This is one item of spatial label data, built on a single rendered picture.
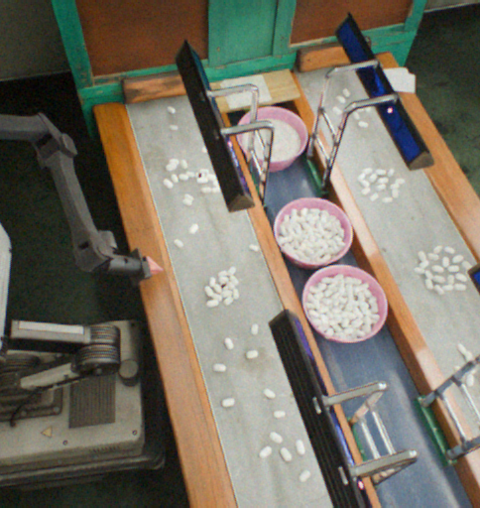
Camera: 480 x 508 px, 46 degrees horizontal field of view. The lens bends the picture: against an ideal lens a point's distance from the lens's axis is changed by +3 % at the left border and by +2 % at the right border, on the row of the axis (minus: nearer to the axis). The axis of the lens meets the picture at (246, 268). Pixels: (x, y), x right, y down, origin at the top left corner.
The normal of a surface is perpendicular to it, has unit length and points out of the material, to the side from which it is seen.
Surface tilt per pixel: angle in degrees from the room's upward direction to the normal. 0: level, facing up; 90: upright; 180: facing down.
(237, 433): 0
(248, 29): 90
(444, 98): 0
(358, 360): 0
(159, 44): 90
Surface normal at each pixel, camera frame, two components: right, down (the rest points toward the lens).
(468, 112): 0.06, -0.48
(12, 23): 0.29, 0.84
